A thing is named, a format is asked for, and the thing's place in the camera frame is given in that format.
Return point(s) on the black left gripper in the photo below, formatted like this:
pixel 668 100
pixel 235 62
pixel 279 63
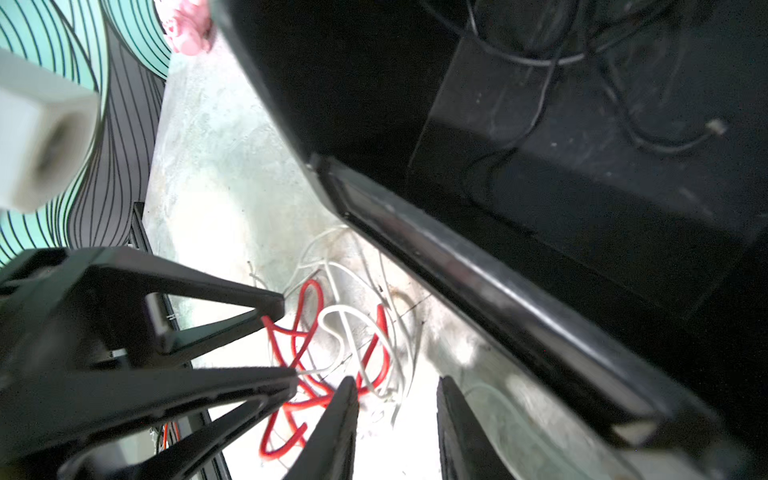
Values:
pixel 81 334

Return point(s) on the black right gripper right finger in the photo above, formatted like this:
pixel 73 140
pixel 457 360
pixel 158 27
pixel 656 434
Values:
pixel 465 450

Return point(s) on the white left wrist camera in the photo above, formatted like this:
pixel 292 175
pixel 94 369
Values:
pixel 47 125

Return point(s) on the pink pig toy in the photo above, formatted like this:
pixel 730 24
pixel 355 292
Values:
pixel 186 25

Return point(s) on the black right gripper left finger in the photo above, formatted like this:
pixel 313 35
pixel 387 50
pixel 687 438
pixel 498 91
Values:
pixel 330 450

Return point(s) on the black plastic bin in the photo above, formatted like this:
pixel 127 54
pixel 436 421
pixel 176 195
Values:
pixel 585 182

